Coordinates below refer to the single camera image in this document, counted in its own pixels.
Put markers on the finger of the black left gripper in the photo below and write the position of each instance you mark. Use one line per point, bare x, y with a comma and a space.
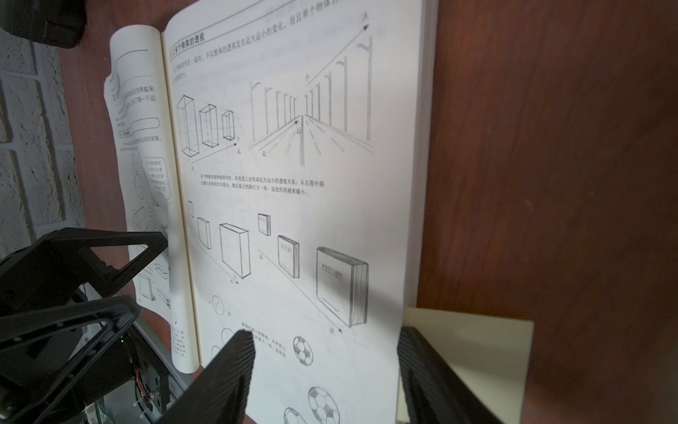
50, 271
50, 357

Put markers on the yellow sticky note lower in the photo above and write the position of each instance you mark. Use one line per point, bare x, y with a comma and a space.
490, 354

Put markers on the drawing instruction book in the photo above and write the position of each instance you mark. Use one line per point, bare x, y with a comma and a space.
281, 148

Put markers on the black plastic tool case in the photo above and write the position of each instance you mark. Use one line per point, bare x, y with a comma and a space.
56, 23

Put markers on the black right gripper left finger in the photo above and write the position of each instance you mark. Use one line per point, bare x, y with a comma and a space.
219, 394

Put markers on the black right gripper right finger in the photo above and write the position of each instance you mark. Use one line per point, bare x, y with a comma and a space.
433, 392

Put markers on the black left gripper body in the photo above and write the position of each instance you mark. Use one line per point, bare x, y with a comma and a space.
129, 384

